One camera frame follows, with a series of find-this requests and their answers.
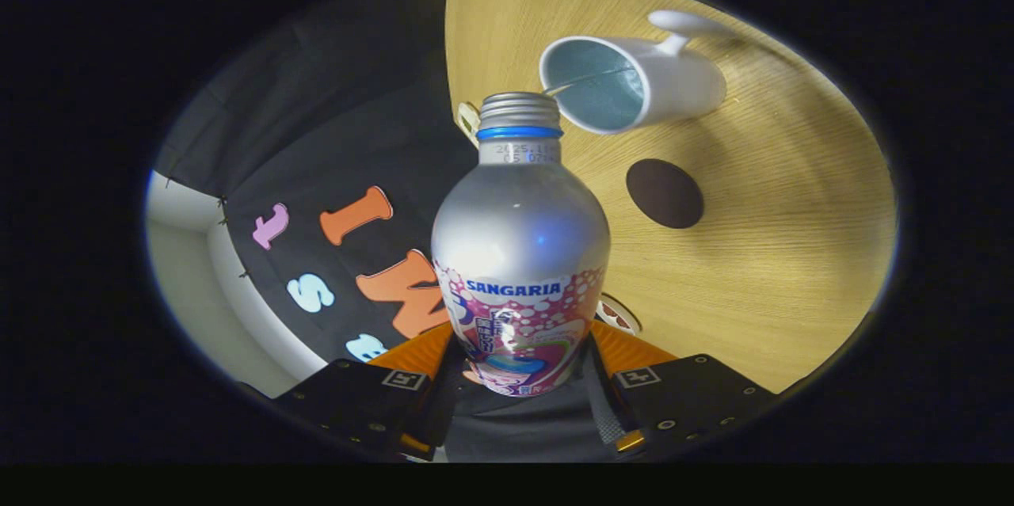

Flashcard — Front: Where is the wooden table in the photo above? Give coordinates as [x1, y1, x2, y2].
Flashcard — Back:
[444, 0, 898, 396]

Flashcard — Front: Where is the white plate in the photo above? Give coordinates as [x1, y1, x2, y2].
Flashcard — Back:
[594, 292, 642, 335]

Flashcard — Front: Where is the silver juice bottle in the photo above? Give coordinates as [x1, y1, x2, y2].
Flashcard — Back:
[430, 92, 611, 398]

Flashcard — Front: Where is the white cup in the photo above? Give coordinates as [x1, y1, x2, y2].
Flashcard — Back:
[539, 10, 728, 135]

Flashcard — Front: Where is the black backdrop cloth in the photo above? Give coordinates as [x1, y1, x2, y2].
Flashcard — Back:
[151, 0, 627, 463]

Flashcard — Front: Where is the dark brown round coaster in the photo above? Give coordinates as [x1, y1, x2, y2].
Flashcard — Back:
[626, 158, 705, 230]

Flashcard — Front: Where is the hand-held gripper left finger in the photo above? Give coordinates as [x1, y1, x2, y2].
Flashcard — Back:
[273, 322, 468, 461]

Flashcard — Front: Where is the small white divided tray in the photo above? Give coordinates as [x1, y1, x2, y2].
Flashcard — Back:
[457, 101, 482, 146]

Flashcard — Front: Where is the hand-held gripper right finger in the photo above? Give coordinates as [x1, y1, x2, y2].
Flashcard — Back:
[582, 320, 781, 459]

